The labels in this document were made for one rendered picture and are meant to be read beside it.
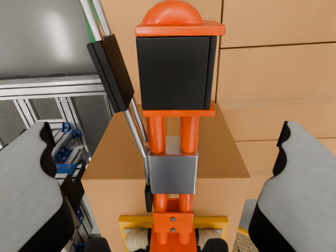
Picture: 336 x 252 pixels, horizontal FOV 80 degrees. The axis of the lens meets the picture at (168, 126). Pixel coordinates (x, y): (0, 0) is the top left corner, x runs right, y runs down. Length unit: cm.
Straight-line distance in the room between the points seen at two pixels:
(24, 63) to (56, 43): 26
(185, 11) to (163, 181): 20
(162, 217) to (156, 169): 10
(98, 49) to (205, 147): 44
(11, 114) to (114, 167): 111
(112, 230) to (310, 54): 86
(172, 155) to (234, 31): 58
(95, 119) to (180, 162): 110
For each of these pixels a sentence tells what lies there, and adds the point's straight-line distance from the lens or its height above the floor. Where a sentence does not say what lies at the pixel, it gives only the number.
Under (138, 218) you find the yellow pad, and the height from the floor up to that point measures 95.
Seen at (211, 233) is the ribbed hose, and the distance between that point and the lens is 55.
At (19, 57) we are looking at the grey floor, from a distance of 161.
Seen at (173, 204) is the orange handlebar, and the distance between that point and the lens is 36.
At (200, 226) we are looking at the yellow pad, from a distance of 60.
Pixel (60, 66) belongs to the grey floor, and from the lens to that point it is 150.
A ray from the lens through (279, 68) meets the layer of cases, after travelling 86.
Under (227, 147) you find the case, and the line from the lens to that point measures 59.
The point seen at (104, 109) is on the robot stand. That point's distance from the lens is 127.
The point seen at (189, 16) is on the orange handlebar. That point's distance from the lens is 20.
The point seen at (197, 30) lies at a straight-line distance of 18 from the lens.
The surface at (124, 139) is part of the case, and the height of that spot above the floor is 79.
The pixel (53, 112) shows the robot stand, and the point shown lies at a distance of 140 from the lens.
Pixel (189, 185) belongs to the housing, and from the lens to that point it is 28.
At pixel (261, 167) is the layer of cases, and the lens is 110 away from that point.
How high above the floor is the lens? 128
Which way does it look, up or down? 58 degrees down
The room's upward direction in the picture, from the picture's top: 178 degrees counter-clockwise
